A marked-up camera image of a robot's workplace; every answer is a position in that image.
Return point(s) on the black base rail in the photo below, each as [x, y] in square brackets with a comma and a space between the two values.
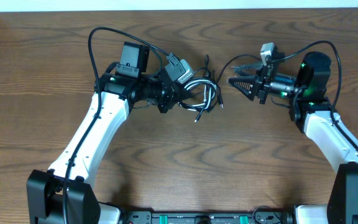
[261, 215]

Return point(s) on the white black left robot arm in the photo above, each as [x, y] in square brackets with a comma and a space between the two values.
[64, 193]

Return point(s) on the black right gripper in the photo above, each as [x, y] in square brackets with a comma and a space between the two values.
[260, 84]

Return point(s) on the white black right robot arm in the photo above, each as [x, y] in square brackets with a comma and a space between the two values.
[317, 118]

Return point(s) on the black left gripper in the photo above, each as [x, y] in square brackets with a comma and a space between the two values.
[171, 94]

